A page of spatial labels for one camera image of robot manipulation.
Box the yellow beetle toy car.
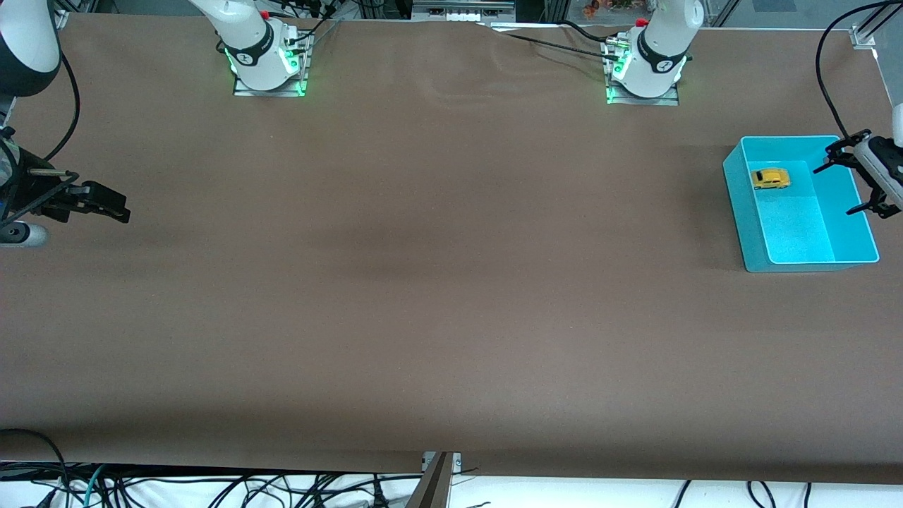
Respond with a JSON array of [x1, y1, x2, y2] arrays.
[[751, 167, 792, 191]]

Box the teal plastic storage bin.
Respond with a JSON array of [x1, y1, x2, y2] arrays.
[[722, 135, 880, 273]]

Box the white power strip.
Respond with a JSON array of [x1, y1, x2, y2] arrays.
[[412, 0, 517, 23]]

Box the metal table leg beam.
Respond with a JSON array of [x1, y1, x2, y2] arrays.
[[405, 452, 454, 508]]

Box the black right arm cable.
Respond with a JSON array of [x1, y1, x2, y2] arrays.
[[41, 53, 83, 163]]

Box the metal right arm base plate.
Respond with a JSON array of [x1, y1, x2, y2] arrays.
[[233, 32, 313, 98]]

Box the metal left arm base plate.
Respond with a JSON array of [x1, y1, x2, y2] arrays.
[[603, 39, 681, 107]]

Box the black looped floor cable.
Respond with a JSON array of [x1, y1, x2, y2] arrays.
[[0, 428, 73, 498]]

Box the teal floor cable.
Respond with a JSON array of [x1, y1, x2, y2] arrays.
[[82, 464, 108, 508]]

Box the black cable lying on table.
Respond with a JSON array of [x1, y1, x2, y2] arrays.
[[487, 20, 625, 63]]

